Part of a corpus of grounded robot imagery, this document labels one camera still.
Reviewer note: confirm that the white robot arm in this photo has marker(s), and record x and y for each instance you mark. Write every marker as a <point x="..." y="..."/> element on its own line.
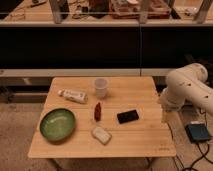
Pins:
<point x="187" y="83"/>

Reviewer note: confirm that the black rectangular sponge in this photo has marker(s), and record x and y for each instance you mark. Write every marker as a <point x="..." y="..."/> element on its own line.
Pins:
<point x="127" y="116"/>

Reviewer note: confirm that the translucent plastic cup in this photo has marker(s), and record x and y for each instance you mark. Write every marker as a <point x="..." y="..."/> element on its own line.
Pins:
<point x="100" y="85"/>

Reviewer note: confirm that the white plastic bottle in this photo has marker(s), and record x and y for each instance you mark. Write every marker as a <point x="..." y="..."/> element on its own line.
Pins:
<point x="75" y="96"/>

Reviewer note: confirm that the wooden folding table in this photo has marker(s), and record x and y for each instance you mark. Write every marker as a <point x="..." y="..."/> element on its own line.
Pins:
<point x="128" y="122"/>

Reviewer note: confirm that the green bowl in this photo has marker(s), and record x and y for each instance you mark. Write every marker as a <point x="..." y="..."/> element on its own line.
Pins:
<point x="57" y="124"/>

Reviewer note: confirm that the red tray on shelf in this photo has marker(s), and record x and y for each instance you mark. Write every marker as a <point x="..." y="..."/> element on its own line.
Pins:
<point x="130" y="9"/>

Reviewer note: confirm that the black foot pedal box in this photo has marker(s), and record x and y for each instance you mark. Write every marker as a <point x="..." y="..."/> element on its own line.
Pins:
<point x="197" y="133"/>

